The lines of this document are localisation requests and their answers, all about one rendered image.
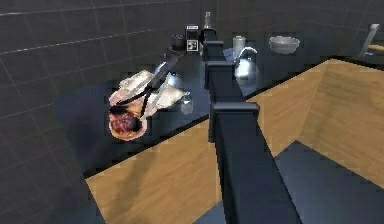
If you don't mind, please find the grey glass bottle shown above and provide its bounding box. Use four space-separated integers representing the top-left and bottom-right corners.
203 11 213 31

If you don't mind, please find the pink pot with red inside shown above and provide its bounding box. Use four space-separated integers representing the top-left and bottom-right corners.
107 69 186 142

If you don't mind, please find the grey spatula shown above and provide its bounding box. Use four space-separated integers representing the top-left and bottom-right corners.
358 23 381 58

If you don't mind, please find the grey bowl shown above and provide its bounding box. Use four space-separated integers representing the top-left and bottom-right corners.
268 35 301 55

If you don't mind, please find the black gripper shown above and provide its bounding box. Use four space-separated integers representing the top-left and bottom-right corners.
109 33 188 132

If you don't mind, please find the grey mug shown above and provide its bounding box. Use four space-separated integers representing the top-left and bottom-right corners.
232 35 248 58

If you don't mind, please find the wooden counter with black top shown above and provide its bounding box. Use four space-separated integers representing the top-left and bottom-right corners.
53 29 384 224

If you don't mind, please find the small clear glass shaker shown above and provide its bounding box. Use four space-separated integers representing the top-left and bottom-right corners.
180 92 195 115

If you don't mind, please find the silver kettle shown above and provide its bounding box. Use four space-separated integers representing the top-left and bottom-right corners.
223 46 261 81

